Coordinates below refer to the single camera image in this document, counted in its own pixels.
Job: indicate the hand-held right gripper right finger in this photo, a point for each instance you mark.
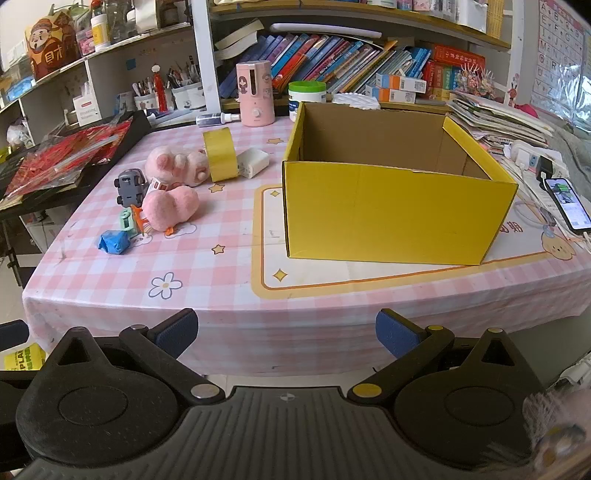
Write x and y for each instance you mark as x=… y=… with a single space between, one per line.
x=397 y=334

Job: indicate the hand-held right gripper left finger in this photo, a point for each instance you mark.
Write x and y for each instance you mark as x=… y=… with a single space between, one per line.
x=178 y=330

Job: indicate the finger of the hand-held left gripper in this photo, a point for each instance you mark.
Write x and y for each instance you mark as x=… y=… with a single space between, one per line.
x=11 y=334

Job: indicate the blue wrapper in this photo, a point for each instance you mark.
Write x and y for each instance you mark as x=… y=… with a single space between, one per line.
x=114 y=242

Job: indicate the yellow cardboard box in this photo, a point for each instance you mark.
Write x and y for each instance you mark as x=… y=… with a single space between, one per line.
x=392 y=217

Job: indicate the green pencil sharpener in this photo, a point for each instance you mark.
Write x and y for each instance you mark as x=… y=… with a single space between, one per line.
x=125 y=220

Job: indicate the orange toy figure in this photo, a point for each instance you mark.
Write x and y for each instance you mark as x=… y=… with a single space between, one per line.
x=136 y=214

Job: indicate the pink plush pig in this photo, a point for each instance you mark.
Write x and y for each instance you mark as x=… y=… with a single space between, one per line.
x=173 y=164
x=168 y=207

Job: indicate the grey toy car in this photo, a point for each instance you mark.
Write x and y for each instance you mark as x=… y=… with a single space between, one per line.
x=129 y=184

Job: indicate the yellow tape roll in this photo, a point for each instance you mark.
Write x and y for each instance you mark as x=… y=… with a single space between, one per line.
x=221 y=161

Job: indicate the white adapter box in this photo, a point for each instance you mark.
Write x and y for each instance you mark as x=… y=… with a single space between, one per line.
x=253 y=162

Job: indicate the yellow plastic bag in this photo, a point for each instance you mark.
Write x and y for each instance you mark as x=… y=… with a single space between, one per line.
x=23 y=357

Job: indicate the pink checked tablecloth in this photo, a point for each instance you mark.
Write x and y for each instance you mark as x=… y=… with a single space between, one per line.
x=231 y=277

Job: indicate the black keyboard stand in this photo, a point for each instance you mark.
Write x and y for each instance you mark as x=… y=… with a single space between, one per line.
x=11 y=258

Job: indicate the white drawer cabinet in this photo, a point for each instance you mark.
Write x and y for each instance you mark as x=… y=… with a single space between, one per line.
x=41 y=233

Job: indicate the pile of red decoration packets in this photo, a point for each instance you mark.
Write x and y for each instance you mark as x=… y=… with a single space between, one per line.
x=60 y=157

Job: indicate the black electronic keyboard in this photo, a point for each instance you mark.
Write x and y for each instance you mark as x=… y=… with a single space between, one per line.
x=131 y=138

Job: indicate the clear plastic bag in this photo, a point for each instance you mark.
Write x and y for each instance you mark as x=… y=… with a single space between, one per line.
x=18 y=136

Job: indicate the small spray bottle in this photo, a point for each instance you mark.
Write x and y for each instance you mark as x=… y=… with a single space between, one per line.
x=212 y=119

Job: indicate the black smartphone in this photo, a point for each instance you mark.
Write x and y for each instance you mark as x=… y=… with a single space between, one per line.
x=570 y=205

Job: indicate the white power strip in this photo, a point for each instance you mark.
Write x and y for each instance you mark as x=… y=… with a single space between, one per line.
x=521 y=154

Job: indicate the black charger plug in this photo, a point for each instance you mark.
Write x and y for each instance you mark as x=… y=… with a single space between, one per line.
x=545 y=168

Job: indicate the white pen holder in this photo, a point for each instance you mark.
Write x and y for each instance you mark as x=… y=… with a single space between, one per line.
x=147 y=101
x=188 y=98

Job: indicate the stack of papers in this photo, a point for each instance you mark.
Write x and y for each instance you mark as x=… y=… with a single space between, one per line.
x=498 y=120

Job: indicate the white drinking straws box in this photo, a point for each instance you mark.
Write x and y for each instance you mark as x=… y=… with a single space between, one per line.
x=85 y=108

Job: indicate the white quilted pouch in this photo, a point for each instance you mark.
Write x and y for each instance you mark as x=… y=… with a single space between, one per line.
x=355 y=99

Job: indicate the white orange medicine box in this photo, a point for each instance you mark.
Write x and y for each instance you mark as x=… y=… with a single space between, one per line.
x=390 y=94
x=401 y=83

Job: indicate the red tassel doll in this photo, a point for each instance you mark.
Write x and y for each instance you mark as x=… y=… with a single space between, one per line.
x=159 y=90

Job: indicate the blue packet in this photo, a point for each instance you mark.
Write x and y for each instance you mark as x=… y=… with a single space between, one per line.
x=18 y=88

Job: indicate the pink humidifier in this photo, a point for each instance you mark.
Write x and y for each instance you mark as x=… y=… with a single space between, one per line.
x=255 y=92

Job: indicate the white jar green lid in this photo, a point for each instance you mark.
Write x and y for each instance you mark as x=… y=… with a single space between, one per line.
x=300 y=94

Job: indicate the colourful headdress ornament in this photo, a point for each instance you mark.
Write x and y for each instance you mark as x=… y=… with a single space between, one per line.
x=475 y=78

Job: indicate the red boxed dictionaries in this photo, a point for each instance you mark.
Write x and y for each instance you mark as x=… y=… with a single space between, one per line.
x=455 y=57

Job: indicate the white shelf unit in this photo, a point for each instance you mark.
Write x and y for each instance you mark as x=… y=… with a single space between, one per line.
x=138 y=46

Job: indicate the row of leaning books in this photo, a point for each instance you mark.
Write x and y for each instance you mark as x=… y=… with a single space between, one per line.
x=323 y=55

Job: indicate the red fortune god bag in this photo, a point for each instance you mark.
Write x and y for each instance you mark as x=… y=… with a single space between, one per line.
x=51 y=46

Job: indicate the thick book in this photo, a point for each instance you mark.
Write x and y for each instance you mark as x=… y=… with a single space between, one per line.
x=238 y=34

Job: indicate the white bottle yellow label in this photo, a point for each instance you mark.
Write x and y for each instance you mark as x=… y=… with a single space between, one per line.
x=100 y=34

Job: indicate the wooden bookshelf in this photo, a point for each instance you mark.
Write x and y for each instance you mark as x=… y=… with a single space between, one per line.
x=369 y=21

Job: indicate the alphabet wall poster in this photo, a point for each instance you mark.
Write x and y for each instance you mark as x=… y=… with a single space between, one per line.
x=558 y=46

